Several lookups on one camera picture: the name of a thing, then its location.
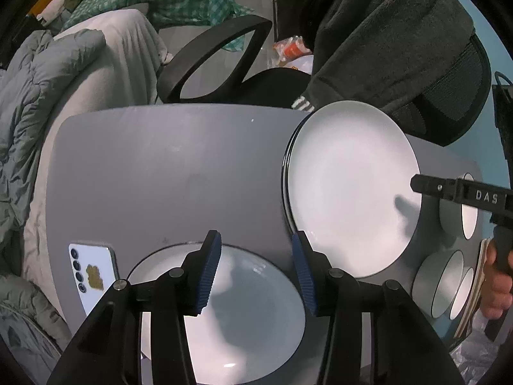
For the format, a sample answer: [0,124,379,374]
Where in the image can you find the person's right hand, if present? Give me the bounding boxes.
[481,244,513,321]

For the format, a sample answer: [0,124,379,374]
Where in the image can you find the small grey white bowl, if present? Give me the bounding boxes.
[448,267,476,321]
[439,172,480,241]
[412,249,466,318]

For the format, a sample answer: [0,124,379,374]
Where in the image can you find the white plastic bag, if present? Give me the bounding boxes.
[286,55,314,75]

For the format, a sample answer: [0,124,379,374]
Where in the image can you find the large white plate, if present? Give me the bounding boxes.
[281,118,309,245]
[286,100,422,279]

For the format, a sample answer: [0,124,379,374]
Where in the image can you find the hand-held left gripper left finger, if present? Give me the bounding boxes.
[46,230,222,385]

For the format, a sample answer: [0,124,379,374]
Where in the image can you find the orange bag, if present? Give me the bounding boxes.
[273,36,313,69]

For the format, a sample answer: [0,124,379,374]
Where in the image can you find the grey duvet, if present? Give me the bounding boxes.
[0,28,108,385]

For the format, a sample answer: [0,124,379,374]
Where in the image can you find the pile of white clothes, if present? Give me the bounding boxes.
[38,0,89,25]

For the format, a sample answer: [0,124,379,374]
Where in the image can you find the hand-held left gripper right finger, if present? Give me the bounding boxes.
[292,230,467,385]

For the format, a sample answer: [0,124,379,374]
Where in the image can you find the clear plastic wrap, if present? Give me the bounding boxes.
[449,321,506,385]

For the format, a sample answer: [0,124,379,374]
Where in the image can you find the white smartphone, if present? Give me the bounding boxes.
[67,242,121,318]

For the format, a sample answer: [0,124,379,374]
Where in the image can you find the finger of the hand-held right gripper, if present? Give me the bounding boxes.
[410,174,461,205]

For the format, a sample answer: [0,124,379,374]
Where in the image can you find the black hanging bag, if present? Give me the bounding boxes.
[492,71,513,177]

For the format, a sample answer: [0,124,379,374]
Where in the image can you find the dark grey fleece robe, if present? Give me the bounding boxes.
[268,0,475,113]

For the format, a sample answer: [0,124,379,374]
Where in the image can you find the large white deep bowl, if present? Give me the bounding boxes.
[127,242,308,385]

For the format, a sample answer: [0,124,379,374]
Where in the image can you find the black office chair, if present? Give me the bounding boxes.
[156,14,493,148]

